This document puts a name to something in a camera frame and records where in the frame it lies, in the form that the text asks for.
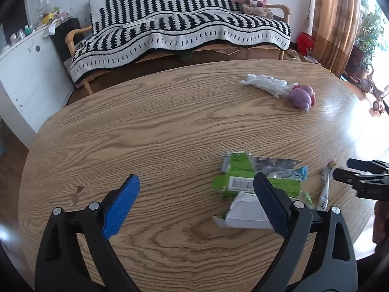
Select person's right hand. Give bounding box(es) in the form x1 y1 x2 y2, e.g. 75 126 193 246
372 201 388 244

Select thin white stick wrapper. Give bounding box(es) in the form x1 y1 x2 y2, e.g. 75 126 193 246
317 158 337 212

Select torn white cardboard piece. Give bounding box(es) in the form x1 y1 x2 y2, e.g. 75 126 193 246
212 192 273 229

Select purple pink plush toy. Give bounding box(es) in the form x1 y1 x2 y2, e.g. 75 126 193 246
288 84 316 113

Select green white snack packaging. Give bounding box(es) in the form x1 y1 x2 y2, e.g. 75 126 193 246
212 151 314 209

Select potted green plant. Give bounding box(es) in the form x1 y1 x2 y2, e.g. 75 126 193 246
344 2 384 83

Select beige slippers on floor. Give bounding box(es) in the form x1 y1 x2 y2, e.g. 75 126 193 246
285 49 301 61

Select red bag on floor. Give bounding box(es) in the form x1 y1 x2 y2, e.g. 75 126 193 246
296 32 315 56

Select brown curtain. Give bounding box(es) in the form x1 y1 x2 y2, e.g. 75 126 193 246
312 0 361 77

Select white cabinet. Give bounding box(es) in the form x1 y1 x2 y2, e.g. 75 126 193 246
0 27 74 148

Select pink plush on sofa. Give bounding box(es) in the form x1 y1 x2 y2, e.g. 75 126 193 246
233 0 273 18

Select black speaker box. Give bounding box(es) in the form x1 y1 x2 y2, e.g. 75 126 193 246
49 17 85 64

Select black white striped sofa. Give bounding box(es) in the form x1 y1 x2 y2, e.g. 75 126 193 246
69 0 291 84

